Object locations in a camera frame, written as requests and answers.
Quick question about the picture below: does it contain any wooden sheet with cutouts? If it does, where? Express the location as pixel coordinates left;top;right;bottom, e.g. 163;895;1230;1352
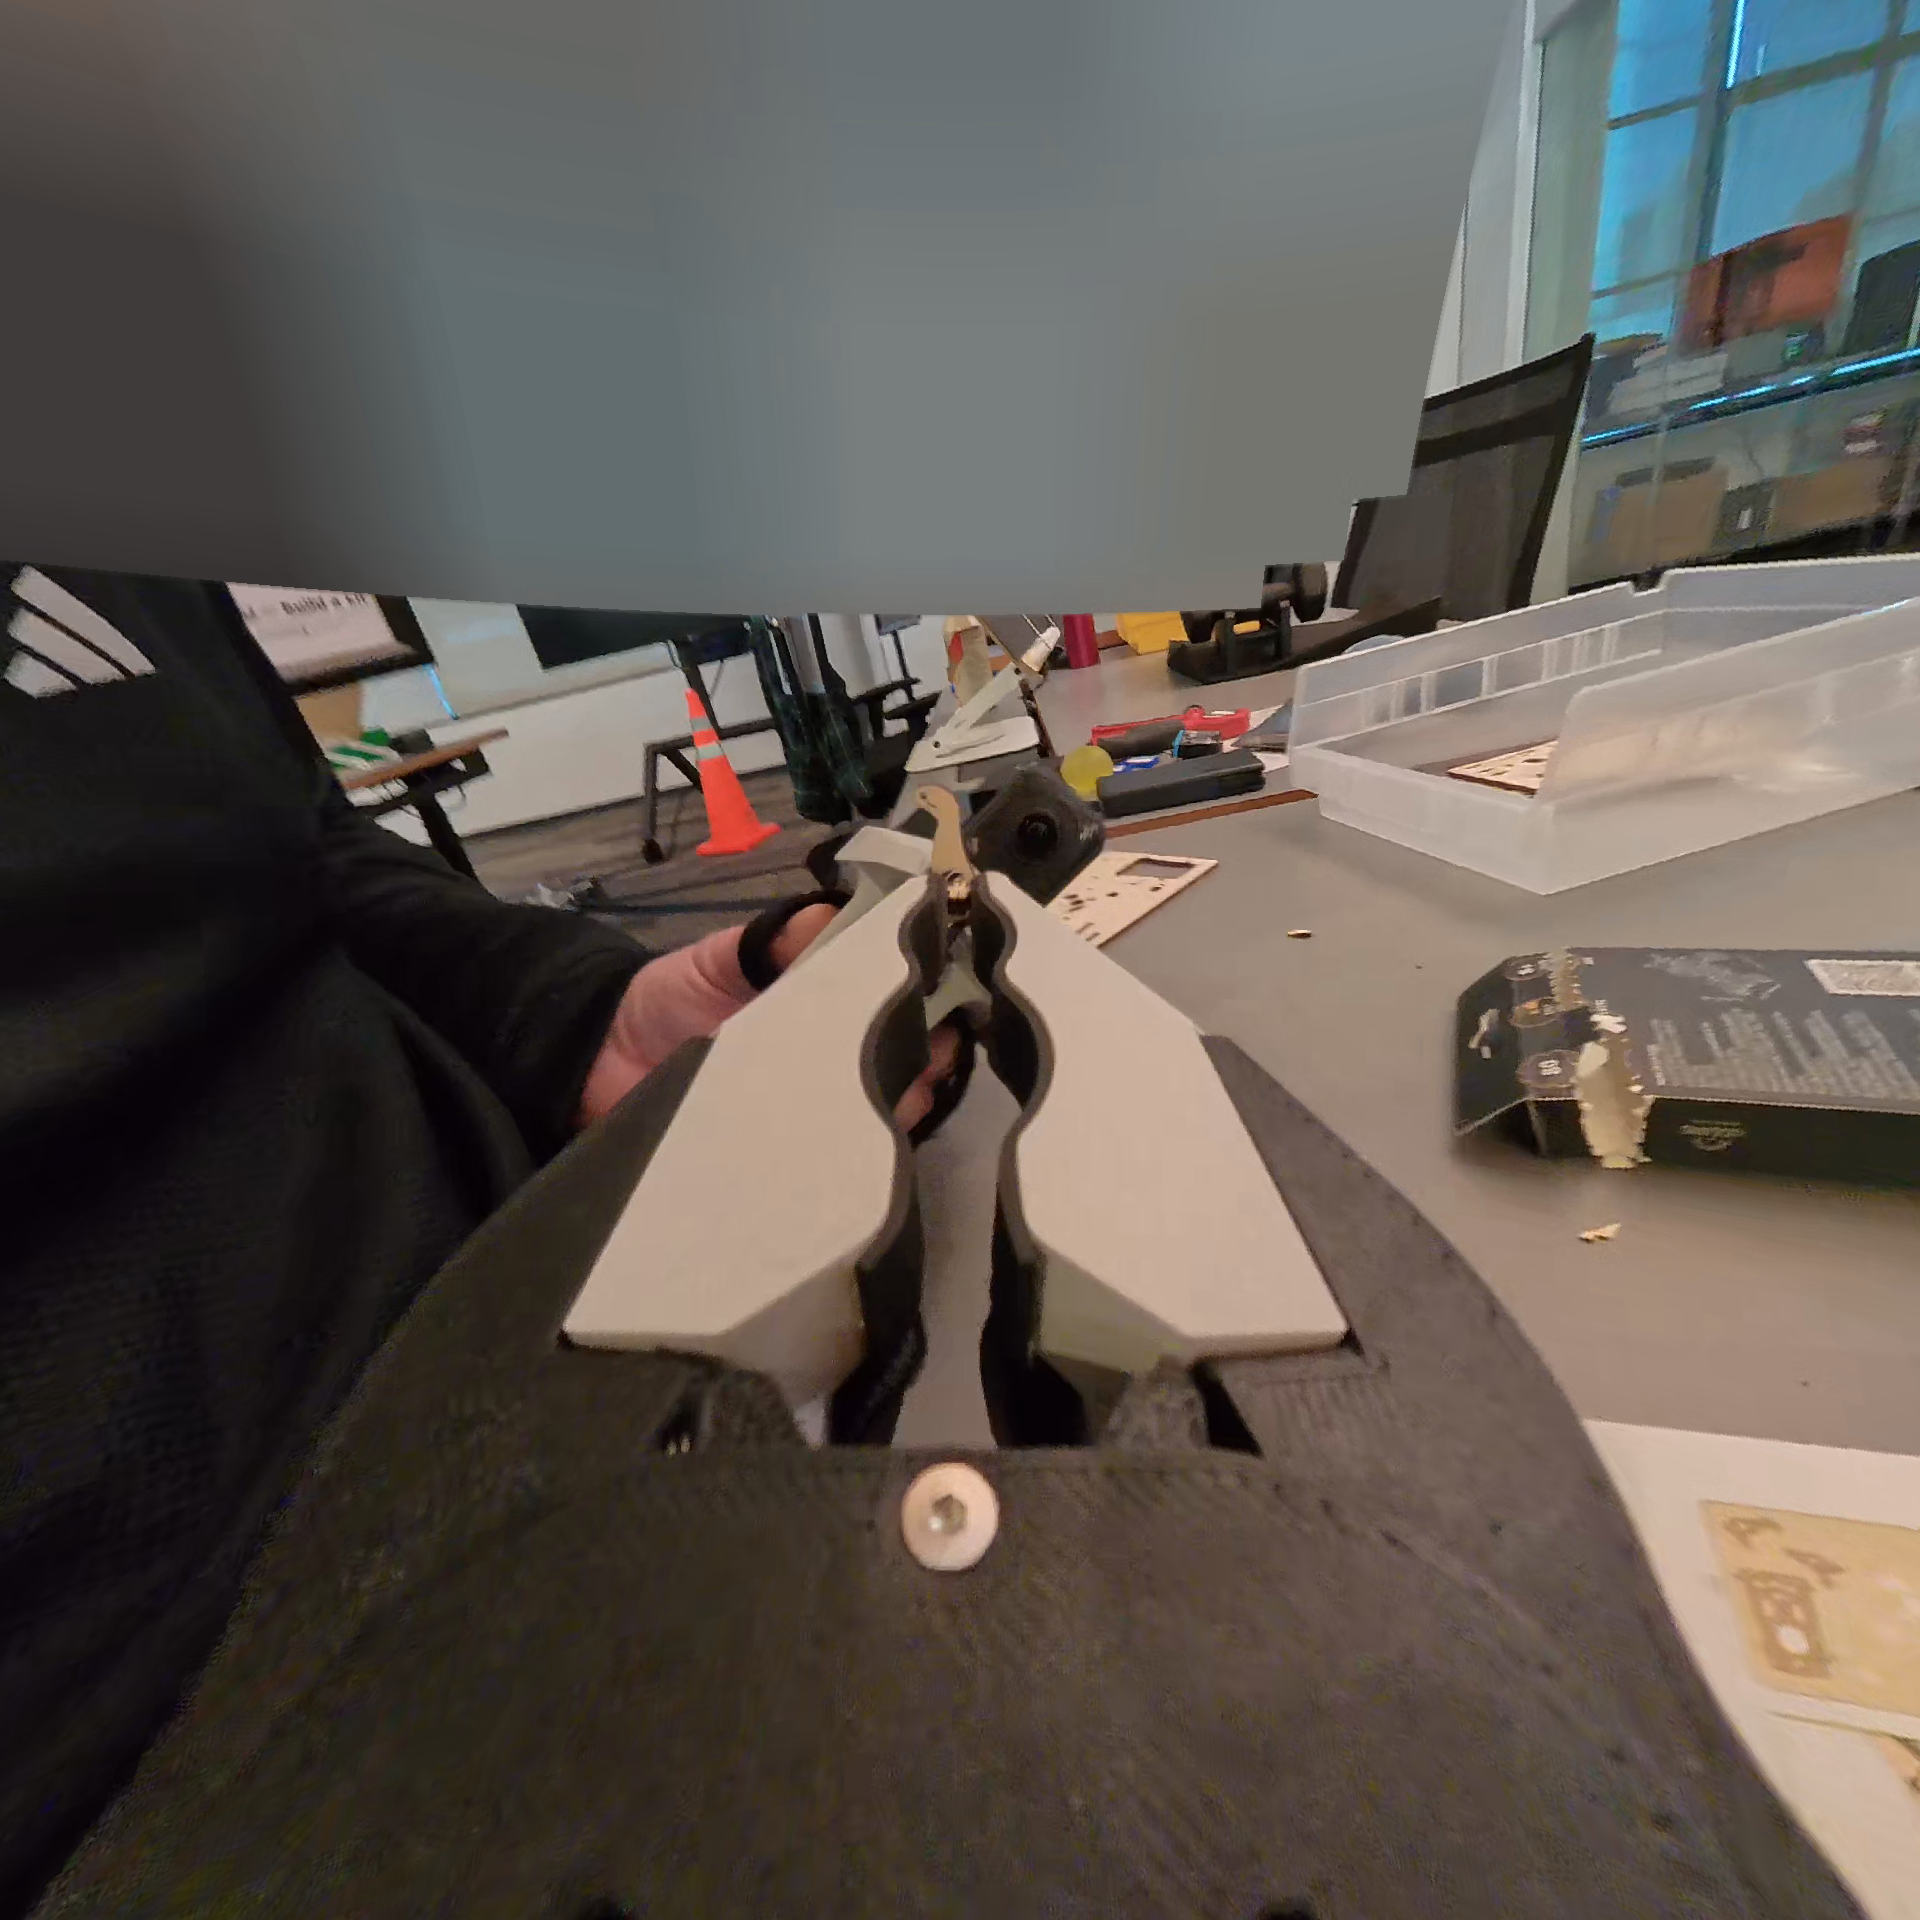
1046;851;1220;951

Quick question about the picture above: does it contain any black tape dispenser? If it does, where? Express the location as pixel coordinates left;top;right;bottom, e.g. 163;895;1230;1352
1168;604;1297;689

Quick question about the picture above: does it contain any orange traffic cone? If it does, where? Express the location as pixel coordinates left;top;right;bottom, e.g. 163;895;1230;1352
681;691;785;860

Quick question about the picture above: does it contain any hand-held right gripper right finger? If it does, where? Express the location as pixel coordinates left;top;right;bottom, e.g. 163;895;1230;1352
968;877;1353;1391

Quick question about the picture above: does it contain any large window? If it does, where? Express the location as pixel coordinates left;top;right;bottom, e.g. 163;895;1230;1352
1530;0;1920;595

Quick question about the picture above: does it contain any white instruction booklet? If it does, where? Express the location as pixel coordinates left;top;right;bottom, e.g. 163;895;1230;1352
1582;1417;1920;1920

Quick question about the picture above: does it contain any white wall sign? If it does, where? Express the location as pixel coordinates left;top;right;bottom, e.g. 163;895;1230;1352
225;586;441;682

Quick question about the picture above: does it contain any black cardboard box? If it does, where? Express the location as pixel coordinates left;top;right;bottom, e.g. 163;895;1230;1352
1451;944;1920;1191

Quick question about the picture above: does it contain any clear plastic organizer box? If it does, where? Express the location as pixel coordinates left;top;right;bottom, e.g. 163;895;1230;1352
1288;551;1920;896

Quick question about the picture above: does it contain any pale tool with handle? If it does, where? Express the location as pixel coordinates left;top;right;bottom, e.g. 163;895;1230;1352
904;615;1066;783

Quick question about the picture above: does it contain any wooden side desk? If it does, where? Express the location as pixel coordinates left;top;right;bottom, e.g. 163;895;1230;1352
334;728;512;884

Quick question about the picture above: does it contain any black rectangular case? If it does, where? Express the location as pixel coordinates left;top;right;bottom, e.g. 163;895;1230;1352
1096;747;1269;820

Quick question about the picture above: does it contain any red and black tool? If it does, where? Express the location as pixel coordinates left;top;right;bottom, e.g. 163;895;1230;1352
1090;704;1251;756

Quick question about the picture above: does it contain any person's left forearm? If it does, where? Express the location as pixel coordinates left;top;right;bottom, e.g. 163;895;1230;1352
225;780;664;1353

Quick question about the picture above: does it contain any person's left hand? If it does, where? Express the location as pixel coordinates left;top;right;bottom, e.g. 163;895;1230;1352
576;925;781;1130

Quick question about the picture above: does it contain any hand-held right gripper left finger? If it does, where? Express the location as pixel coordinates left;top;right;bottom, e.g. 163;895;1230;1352
562;874;939;1412

